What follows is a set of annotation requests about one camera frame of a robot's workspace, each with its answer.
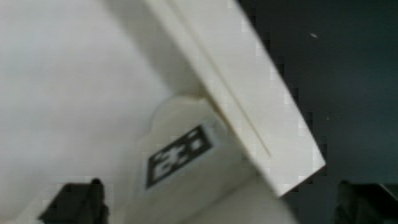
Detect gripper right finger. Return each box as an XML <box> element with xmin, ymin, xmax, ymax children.
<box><xmin>335</xmin><ymin>181</ymin><xmax>398</xmax><ymax>224</ymax></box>

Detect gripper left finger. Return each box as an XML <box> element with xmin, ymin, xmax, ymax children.
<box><xmin>38</xmin><ymin>179</ymin><xmax>109</xmax><ymax>224</ymax></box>

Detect white leg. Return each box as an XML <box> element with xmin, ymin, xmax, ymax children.
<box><xmin>123</xmin><ymin>96</ymin><xmax>272</xmax><ymax>224</ymax></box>

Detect white square tabletop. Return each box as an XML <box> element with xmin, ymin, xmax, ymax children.
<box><xmin>0</xmin><ymin>0</ymin><xmax>326</xmax><ymax>224</ymax></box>

